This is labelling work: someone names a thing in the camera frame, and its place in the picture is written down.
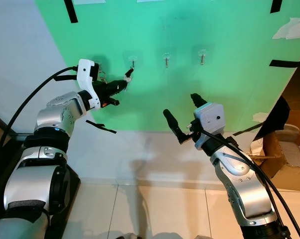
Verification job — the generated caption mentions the white container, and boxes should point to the white container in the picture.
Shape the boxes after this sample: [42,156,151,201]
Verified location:
[281,123,300,166]

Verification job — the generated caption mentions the metal key ring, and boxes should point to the metal key ring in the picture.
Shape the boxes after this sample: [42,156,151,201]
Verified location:
[97,69,109,85]

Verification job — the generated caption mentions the brown cardboard box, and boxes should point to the brown cardboard box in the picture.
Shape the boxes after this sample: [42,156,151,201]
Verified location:
[250,130,300,193]

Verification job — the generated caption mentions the black tape strip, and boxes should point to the black tape strip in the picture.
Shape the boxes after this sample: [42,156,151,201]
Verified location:
[269,59,300,68]
[270,0,283,13]
[55,74,79,82]
[233,121,263,136]
[85,119,118,134]
[63,0,79,23]

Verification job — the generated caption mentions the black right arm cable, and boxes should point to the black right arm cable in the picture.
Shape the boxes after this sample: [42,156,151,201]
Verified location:
[222,142,293,239]
[199,128,300,239]

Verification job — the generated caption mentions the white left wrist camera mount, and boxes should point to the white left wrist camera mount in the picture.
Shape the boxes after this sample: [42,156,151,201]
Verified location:
[76,58,102,111]

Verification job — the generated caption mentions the clear adhesive metal hook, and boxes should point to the clear adhesive metal hook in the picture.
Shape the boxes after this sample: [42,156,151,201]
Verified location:
[160,51,172,68]
[94,55,109,70]
[196,47,209,66]
[126,51,140,70]

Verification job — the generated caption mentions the black cloth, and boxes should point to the black cloth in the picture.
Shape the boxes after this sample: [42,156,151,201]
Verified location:
[254,97,291,141]

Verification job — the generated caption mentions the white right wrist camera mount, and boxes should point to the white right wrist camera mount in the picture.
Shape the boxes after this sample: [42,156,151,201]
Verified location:
[194,103,226,135]

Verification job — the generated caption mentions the keys with black fob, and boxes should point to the keys with black fob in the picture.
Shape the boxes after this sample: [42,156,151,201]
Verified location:
[124,68,136,82]

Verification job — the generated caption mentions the green board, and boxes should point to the green board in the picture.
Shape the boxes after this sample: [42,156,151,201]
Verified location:
[34,0,300,133]

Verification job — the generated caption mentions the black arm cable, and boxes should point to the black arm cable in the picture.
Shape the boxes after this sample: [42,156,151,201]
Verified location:
[199,128,300,239]
[0,66,80,210]
[222,142,293,239]

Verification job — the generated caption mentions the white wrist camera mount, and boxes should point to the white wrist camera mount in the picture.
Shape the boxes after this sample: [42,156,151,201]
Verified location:
[194,103,226,135]
[76,58,102,111]

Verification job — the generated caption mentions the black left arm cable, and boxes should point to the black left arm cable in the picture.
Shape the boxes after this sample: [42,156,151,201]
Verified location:
[0,66,80,210]

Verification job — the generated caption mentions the white paper sheet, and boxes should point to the white paper sheet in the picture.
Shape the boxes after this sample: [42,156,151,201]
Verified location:
[272,17,300,41]

